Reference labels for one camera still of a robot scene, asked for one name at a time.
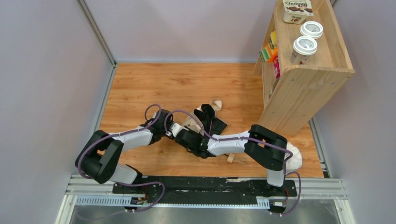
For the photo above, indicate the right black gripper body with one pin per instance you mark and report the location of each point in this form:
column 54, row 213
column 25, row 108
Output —
column 202, row 120

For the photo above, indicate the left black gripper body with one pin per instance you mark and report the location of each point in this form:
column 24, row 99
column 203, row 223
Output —
column 166, row 115

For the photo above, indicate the black and beige folding umbrella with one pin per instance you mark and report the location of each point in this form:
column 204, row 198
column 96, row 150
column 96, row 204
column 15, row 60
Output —
column 207, row 118

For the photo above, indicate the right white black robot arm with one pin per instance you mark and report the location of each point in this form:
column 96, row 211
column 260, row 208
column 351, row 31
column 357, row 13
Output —
column 264, row 146

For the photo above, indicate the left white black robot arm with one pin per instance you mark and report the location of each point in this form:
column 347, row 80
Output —
column 99, row 158

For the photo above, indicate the crumpled white plastic bag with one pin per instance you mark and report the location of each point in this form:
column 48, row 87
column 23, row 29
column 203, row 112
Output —
column 295, row 162

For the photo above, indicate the pink package on shelf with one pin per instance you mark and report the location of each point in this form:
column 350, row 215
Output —
column 276, row 67

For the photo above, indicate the green orange sponge pack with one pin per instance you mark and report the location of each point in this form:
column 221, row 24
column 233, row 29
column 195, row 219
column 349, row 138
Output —
column 268, row 53

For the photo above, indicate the yellow green item on shelf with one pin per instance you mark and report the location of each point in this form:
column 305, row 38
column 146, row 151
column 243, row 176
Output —
column 273, row 40

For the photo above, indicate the wooden shelf unit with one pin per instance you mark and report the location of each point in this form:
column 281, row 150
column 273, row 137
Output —
column 302, row 89

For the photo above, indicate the near white lidded cup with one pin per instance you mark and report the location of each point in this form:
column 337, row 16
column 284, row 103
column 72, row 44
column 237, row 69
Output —
column 303, row 48

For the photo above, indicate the white lidded cup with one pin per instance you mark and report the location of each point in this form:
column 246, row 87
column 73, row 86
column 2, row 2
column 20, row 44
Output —
column 312, row 29
column 303, row 48

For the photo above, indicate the far white lidded cup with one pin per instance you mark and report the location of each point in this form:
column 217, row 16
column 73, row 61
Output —
column 312, row 29

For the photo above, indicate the Chobani yogurt cup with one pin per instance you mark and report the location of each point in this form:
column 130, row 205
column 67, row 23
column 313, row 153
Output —
column 296, row 11

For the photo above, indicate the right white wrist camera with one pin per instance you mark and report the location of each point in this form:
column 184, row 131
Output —
column 174, row 129

